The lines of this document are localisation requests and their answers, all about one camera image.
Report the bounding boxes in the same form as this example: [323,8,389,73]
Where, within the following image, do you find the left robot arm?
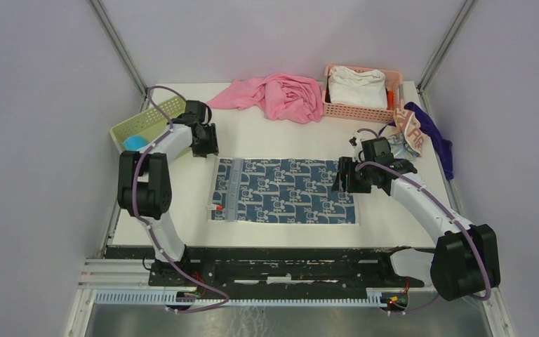
[117,100,219,286]

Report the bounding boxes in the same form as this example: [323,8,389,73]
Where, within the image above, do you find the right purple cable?
[355,128,493,317]

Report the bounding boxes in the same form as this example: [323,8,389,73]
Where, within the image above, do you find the pink towel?
[208,73,324,124]

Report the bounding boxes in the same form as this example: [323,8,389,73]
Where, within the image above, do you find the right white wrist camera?
[349,132,364,148]

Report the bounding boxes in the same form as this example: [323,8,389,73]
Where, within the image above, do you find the pink plastic basket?
[322,65,403,123]

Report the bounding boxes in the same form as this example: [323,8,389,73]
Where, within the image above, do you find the blue towel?
[122,135,148,151]

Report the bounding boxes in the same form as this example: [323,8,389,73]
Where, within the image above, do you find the beige rabbit print towel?
[386,109,426,161]

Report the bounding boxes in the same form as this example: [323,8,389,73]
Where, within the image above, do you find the purple cable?
[131,85,231,315]
[355,128,493,317]

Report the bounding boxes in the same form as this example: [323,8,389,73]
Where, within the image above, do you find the white folded towel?
[328,66,388,110]

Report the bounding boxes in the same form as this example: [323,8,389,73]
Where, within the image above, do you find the blue white patterned cloth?
[207,158,360,226]

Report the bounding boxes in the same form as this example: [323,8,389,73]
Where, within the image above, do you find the purple cloth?
[378,102,454,180]

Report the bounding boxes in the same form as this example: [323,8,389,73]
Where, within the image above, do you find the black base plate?
[104,246,475,301]

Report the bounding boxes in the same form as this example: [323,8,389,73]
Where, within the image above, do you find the orange item in basket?
[386,89,394,110]

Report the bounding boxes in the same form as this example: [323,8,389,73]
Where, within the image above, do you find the white cable duct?
[94,290,387,308]

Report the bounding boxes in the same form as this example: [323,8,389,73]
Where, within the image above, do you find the green plastic basket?
[109,96,185,153]

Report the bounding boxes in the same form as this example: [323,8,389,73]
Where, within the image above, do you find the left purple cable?
[131,85,231,315]

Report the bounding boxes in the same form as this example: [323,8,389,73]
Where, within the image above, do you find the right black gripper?
[330,156,375,194]

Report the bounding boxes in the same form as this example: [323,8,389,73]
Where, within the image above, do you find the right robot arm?
[332,136,500,301]

